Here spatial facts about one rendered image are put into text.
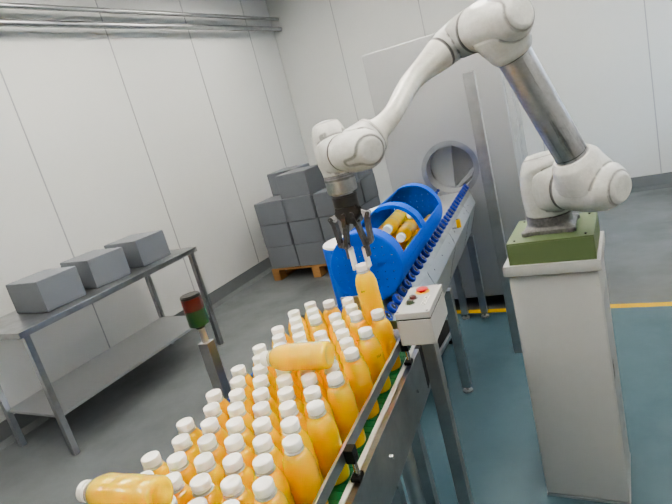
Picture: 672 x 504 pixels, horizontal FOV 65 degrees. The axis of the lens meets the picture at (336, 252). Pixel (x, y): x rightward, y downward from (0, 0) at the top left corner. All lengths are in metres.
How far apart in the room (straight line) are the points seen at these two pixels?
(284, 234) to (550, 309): 4.28
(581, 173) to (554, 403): 0.90
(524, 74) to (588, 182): 0.39
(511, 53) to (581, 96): 5.17
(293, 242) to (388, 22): 3.08
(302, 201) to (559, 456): 4.04
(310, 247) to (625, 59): 3.93
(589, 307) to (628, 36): 5.00
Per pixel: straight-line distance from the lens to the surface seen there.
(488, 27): 1.60
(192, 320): 1.67
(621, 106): 6.79
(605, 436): 2.29
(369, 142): 1.33
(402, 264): 1.96
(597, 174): 1.81
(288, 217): 5.87
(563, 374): 2.16
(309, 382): 1.30
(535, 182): 1.96
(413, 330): 1.50
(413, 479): 1.67
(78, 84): 5.43
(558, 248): 1.95
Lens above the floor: 1.67
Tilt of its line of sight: 14 degrees down
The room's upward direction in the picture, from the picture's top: 15 degrees counter-clockwise
